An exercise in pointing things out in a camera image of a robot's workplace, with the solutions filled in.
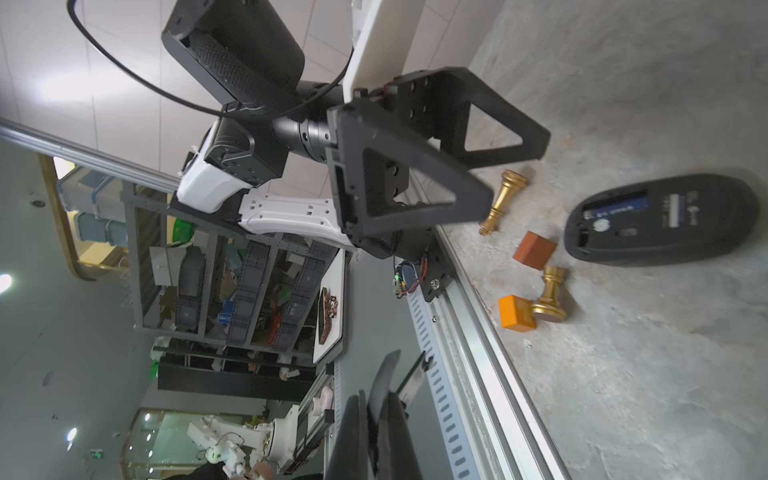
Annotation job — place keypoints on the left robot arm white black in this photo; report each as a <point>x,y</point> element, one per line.
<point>244,55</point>

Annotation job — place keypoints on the brown wooden block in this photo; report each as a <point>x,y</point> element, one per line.
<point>534,251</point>

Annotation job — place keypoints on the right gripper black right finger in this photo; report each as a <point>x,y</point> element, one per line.
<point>396,457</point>

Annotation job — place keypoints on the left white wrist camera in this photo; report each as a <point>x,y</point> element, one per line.
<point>203,186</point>

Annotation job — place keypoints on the black wireless mouse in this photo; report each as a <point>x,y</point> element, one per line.
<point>662,222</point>

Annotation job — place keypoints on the left green circuit board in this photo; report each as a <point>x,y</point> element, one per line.
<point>408,276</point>

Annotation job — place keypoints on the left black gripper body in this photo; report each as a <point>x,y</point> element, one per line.
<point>375,129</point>

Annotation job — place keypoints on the orange wooden cube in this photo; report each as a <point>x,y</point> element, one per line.
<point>516,314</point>

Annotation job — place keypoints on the tall gold chess piece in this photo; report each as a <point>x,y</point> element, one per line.
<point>512,183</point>

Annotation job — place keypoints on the small gold chess pawn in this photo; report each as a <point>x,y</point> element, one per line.
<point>548,307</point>

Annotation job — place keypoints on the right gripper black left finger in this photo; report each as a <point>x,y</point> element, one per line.
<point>349,459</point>

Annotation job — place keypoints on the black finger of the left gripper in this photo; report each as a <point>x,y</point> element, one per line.
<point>437,105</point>
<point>366,197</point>

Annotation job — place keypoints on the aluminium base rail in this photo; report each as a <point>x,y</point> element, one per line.
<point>474,417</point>

